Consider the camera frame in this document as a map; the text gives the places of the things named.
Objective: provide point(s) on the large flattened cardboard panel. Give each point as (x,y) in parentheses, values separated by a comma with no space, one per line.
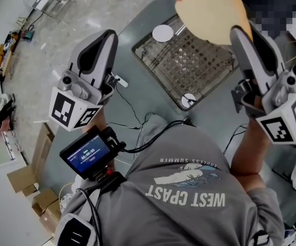
(43,147)

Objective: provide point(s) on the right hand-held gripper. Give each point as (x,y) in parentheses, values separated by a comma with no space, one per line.
(281,117)

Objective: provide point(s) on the person's right hand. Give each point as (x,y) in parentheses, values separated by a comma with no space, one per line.
(256,102)

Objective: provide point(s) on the person's grey printed T-shirt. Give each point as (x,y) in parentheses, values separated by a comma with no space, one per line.
(163,214)

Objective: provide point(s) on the small cardboard box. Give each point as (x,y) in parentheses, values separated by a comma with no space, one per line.
(30,190)

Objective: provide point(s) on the person's right forearm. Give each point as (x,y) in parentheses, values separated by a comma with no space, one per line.
(248,150)

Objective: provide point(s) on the rattan glass-top coffee table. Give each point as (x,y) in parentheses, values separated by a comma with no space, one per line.
(189,68)

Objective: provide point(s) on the orange sofa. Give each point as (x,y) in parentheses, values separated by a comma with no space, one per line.
(3,55)

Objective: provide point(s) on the white rounded device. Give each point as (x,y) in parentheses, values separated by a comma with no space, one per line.
(2,98)

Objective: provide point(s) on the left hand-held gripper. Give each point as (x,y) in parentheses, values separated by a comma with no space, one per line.
(61,106)

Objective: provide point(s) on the small white round plate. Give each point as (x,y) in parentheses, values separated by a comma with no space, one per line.
(163,33)

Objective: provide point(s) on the person's grey trouser leg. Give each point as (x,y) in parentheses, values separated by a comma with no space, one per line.
(151,129)

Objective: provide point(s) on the person's left forearm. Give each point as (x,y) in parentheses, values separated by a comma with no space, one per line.
(100,119)

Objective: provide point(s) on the black chest-mounted monitor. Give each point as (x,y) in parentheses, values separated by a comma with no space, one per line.
(89,155)

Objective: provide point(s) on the closed cardboard box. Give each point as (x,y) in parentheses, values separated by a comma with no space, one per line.
(45,200)
(52,218)

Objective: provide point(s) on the pink lounge chair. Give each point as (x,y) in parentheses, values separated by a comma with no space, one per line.
(6,125)

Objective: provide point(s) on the white power strip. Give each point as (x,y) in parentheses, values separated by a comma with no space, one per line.
(121,81)

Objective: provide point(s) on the round white basket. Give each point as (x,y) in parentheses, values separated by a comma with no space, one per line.
(66,200)

